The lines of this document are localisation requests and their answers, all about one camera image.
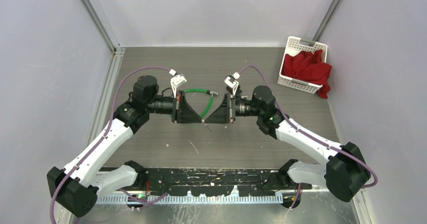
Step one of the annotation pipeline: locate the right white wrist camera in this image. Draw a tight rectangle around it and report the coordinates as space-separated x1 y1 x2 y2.
224 75 239 96

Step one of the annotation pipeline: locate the green cable lock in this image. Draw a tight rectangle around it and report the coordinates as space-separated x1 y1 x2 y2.
184 89 219 118

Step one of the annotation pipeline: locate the left aluminium frame post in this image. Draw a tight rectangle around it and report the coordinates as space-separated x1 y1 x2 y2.
80 0 117 53

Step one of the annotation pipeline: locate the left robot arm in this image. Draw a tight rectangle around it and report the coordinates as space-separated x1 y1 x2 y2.
47 73 201 218

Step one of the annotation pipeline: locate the white plastic basket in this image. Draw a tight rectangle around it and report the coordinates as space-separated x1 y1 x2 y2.
277 36 332 99

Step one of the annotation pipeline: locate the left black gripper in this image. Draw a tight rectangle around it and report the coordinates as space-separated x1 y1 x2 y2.
146 90 201 123

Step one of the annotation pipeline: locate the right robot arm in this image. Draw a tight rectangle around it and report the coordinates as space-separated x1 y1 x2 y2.
204 85 372 202

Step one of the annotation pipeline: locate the aluminium front rail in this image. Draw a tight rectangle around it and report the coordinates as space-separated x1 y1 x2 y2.
62 170 366 205

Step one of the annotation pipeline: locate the red cloth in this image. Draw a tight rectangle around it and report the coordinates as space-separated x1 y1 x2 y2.
281 49 332 99

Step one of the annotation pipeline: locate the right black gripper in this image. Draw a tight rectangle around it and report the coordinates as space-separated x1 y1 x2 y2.
205 93 263 124

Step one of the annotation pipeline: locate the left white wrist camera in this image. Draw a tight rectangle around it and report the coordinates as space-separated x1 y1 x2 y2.
170 74 187 98

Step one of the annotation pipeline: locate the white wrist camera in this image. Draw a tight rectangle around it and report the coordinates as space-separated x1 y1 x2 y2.
170 74 187 98
224 75 239 96

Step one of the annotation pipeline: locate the aluminium frame post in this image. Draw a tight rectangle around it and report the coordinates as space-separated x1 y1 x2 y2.
80 0 117 53
312 0 343 42

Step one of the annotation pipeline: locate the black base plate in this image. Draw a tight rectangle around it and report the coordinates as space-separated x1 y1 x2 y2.
124 168 298 197

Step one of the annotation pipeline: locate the right aluminium frame post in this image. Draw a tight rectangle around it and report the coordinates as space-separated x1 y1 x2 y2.
312 0 343 42

